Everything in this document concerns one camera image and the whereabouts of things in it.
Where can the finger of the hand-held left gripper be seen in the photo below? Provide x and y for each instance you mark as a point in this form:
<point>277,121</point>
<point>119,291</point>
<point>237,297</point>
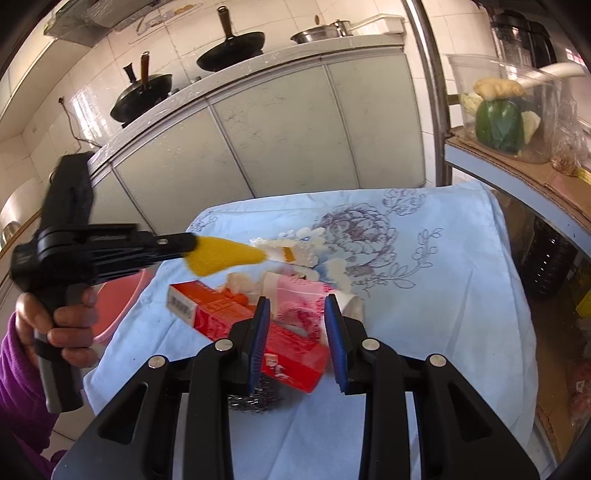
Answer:
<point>157,261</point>
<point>166,241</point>

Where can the white plastic tray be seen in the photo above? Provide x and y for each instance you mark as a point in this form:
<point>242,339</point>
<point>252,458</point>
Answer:
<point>378,25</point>

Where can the clear plastic container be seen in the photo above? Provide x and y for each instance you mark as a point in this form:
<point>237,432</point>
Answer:
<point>461,74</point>

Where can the pale green cabinet door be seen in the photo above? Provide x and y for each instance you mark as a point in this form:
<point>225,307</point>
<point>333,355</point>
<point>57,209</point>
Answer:
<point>374,124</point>
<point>277,138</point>
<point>120,203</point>
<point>180,170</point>

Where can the long red cardboard box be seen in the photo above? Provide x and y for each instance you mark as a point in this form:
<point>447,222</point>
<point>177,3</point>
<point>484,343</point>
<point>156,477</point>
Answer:
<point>217,314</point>

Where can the stainless steel shelf rack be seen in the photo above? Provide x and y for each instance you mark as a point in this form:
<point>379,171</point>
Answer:
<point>434,92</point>

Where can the green bell pepper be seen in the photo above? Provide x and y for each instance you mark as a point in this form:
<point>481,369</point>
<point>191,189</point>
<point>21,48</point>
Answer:
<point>501,124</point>

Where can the brown cardboard sheet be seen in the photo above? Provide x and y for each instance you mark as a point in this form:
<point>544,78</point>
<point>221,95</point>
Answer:
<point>521,177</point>

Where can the white leek stalk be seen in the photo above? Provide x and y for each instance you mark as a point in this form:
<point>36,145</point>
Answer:
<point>558,71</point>

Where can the grey range hood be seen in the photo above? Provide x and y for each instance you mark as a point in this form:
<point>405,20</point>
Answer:
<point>78,23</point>

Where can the light blue floral cloth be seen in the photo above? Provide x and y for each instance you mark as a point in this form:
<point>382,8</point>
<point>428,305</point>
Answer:
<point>415,300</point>

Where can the small yellow scrap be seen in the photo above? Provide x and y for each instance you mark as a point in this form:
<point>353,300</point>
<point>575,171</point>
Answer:
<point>289,254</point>

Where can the ginger root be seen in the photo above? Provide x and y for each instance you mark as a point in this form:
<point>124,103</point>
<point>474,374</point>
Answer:
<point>498,88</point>

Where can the small steel pot with lid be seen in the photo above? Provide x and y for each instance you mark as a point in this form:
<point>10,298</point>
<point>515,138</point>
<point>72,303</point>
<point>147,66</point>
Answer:
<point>342,28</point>

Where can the pink floral plastic packet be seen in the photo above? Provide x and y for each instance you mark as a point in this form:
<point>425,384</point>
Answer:
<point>300,300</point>

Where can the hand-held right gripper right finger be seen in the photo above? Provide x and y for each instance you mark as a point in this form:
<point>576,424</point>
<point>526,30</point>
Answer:
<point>336,346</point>

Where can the steel wool scrubber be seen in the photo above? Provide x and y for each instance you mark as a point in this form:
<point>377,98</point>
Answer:
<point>249,399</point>

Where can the person's left hand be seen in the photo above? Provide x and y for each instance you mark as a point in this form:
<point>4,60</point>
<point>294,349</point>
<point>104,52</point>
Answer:
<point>74,327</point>

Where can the wide steel pot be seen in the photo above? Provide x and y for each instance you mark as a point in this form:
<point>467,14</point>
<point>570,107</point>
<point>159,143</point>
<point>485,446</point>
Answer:
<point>314,36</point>

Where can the blender jug black lid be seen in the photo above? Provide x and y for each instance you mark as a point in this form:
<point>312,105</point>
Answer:
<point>508,37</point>

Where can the person's left forearm purple sleeve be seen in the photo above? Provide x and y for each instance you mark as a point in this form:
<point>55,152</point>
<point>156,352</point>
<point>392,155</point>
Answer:
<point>18,392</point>

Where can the white plastic scrap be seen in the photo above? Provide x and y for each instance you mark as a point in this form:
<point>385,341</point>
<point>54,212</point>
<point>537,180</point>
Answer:
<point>274,256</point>

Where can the glass wall shelf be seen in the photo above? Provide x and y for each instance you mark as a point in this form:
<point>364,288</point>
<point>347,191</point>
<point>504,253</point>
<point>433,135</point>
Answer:
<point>166,16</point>

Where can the clear bag of brown nuts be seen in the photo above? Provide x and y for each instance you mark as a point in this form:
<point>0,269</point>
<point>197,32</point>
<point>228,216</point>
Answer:
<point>565,152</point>

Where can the pink plastic bucket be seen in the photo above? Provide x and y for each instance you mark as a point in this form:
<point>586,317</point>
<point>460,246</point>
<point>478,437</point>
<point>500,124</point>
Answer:
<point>122,304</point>

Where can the black electric kettle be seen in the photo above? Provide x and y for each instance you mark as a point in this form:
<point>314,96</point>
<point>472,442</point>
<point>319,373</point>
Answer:
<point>542,44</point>

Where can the dark plastic bottle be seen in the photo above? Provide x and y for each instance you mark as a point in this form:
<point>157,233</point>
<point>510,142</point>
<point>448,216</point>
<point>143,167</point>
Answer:
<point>549,263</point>

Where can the pale cabbage piece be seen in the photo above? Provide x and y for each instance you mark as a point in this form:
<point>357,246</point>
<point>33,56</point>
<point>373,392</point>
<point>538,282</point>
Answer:
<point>468,104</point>

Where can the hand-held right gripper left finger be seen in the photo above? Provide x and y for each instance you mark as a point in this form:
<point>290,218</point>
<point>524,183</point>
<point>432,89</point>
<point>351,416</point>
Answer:
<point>258,346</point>

